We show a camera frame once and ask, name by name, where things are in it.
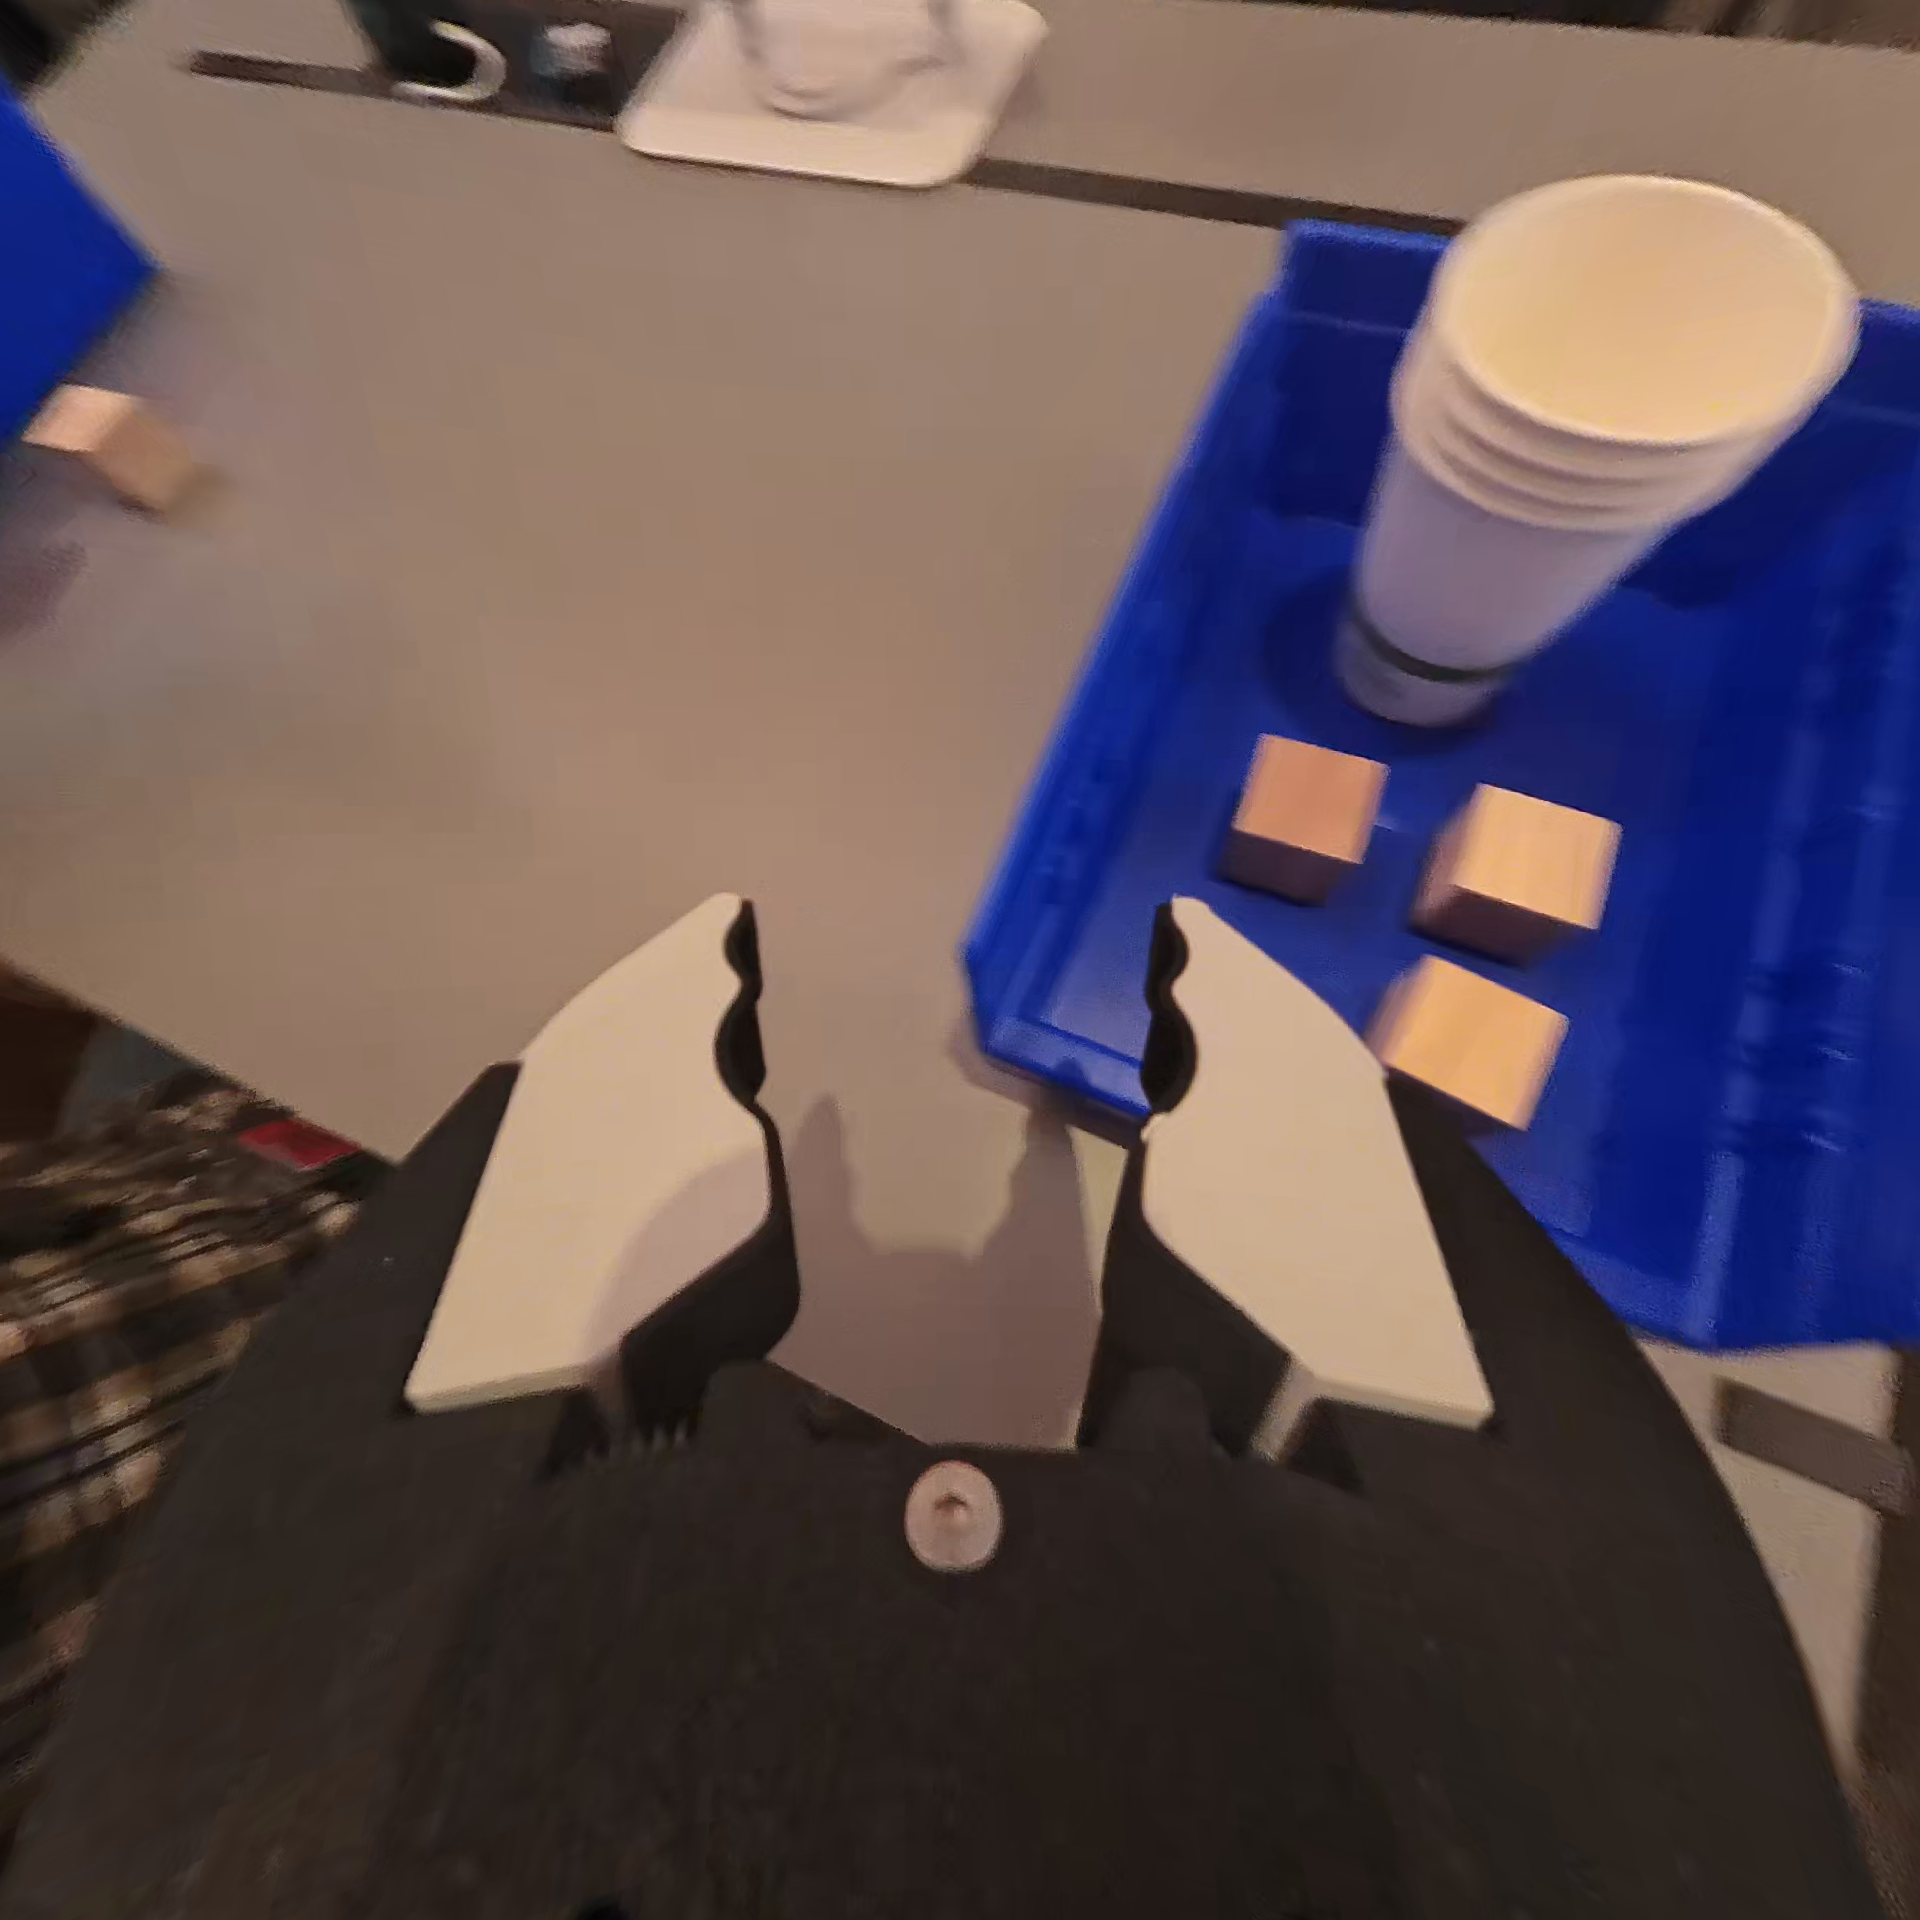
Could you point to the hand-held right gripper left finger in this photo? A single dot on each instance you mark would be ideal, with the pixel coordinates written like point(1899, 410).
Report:
point(600, 1200)

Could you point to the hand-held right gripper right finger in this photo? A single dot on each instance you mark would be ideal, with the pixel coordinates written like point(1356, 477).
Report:
point(1290, 1230)

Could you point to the wooden cube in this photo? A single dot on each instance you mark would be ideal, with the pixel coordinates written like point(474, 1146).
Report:
point(1298, 825)
point(1462, 1044)
point(104, 443)
point(1515, 879)

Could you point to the blue plastic bin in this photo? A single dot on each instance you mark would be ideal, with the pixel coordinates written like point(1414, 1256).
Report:
point(1727, 1050)
point(61, 270)

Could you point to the person's plaid shirt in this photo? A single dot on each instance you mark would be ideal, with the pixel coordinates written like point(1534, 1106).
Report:
point(120, 1351)

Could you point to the white device stand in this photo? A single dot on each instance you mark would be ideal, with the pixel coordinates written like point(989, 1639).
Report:
point(839, 62)

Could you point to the grey table frame bar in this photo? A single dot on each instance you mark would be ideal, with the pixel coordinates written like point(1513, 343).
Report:
point(1786, 1441)

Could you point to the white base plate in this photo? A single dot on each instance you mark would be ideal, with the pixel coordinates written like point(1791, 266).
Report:
point(899, 136)

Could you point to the black cube camera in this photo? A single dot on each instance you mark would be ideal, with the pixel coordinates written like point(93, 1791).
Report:
point(397, 39)

